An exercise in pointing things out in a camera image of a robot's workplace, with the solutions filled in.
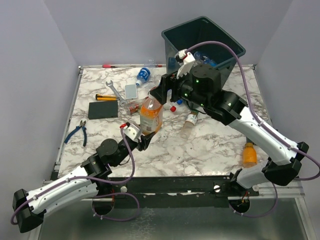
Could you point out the white grey power bank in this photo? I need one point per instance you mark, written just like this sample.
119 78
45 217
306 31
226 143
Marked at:
130 91

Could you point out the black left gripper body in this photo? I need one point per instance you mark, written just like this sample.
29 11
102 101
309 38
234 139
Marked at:
125 152

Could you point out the blue label crushed bottle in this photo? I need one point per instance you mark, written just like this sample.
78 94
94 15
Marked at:
210 62

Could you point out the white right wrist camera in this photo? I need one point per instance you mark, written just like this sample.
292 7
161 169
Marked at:
186 60

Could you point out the orange juice bottle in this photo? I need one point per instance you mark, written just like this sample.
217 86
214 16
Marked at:
249 156

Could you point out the green cap tea bottle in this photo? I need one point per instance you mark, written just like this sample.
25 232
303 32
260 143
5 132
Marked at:
188 125

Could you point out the dark green plastic bin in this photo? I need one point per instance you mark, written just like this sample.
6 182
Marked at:
201 29

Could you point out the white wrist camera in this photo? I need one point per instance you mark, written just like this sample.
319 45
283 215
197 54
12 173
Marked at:
133 132
186 60

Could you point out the black flat box left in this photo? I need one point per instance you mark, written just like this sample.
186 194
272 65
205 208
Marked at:
103 110

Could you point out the red label water bottle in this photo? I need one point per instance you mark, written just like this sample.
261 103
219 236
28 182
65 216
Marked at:
170 107

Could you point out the large orange label bottle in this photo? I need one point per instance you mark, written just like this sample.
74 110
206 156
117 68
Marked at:
151 116

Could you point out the red screwdriver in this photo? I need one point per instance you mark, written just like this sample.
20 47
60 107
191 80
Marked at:
107 66

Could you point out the blue label bottle far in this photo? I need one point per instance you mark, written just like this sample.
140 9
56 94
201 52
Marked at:
142 76

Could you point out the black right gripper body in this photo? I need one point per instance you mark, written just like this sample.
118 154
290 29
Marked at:
181 88

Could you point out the silver wrench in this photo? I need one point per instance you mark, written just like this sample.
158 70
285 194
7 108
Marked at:
122 101

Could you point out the yellow utility knife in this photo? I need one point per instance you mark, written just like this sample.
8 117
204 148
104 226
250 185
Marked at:
99 97

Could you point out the blue handled pliers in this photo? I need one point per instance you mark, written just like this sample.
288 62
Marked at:
82 125

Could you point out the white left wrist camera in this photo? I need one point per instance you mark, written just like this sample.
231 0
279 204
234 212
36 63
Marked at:
133 132

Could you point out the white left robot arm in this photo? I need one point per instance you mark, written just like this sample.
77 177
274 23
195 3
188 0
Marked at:
85 181

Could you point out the red cap bottle small label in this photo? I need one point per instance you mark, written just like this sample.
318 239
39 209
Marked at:
133 106

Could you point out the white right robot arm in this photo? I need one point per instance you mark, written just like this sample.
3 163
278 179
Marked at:
203 87

